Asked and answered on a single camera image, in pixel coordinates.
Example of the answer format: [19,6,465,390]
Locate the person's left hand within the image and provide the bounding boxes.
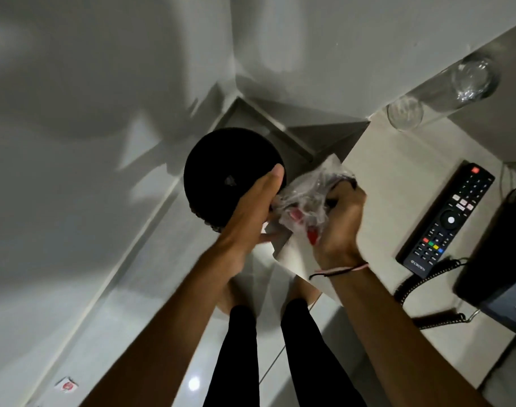
[217,164,286,268]

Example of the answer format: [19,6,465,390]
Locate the person's right hand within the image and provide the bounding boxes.
[288,179,369,272]

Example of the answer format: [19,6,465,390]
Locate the clear plastic bag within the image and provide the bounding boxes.
[270,158,358,250]

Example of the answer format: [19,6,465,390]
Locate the black round waste bin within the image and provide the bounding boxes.
[183,127,288,233]

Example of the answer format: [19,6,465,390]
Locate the person's right forearm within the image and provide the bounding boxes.
[326,264,493,407]

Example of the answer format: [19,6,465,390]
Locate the person's left forearm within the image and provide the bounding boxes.
[79,241,247,407]

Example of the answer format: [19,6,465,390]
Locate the white bin liner bag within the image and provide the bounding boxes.
[264,222,341,302]

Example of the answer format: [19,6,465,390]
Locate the person's right leg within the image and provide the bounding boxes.
[280,276,368,407]

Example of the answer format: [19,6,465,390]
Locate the person's leg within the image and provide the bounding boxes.
[202,275,261,407]
[280,276,368,407]

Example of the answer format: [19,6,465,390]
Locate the black remote control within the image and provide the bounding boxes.
[395,163,496,280]

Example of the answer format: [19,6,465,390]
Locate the person's left leg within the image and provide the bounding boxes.
[202,275,261,407]

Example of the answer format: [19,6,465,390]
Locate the clear drinking glass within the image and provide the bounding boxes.
[450,57,498,103]
[386,96,425,132]

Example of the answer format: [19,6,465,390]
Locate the black desk telephone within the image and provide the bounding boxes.
[453,198,516,336]

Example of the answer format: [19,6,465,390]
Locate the small red white packet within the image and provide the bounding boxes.
[54,376,79,394]

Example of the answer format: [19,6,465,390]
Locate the thread bracelet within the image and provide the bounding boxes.
[308,261,370,280]

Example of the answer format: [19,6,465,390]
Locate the black coiled phone cord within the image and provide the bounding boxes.
[393,257,482,331]

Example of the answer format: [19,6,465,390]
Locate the black thin cable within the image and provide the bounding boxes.
[498,162,516,205]

